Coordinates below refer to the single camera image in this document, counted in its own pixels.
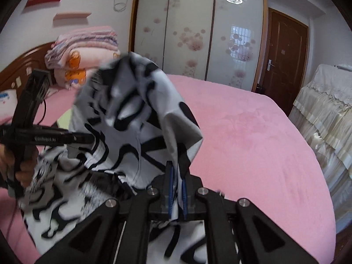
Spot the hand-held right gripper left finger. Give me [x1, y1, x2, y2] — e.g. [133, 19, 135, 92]
[34, 161, 176, 264]

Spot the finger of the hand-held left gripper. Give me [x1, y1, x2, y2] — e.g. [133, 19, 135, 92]
[59, 131, 95, 145]

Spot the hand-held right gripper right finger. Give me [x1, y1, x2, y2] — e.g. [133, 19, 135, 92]
[179, 170, 319, 264]

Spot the black and white printed jacket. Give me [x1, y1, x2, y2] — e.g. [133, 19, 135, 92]
[18, 51, 211, 264]

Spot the person's left hand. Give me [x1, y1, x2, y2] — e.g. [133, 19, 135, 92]
[0, 144, 38, 189]

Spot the white printed pillow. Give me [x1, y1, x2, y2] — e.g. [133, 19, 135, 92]
[0, 89, 18, 123]

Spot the brown wooden headboard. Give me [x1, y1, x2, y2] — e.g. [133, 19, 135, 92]
[0, 41, 59, 94]

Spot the folded bear print quilt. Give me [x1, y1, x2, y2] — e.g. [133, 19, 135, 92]
[52, 48, 121, 90]

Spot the pink bed blanket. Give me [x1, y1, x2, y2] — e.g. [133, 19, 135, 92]
[0, 73, 337, 264]

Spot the stack of folded quilts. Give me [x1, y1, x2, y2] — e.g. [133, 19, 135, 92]
[45, 25, 120, 69]

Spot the cream lace covered furniture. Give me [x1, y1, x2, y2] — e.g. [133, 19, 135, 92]
[289, 64, 352, 226]

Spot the floral sliding door wardrobe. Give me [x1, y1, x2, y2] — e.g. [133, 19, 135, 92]
[129, 0, 268, 92]

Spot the brown wooden door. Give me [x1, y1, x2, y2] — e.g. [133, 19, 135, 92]
[258, 7, 308, 116]

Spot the pink wall shelf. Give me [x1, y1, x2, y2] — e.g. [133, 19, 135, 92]
[53, 11, 92, 25]

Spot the red wall shelf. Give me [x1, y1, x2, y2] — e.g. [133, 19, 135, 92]
[23, 0, 66, 10]

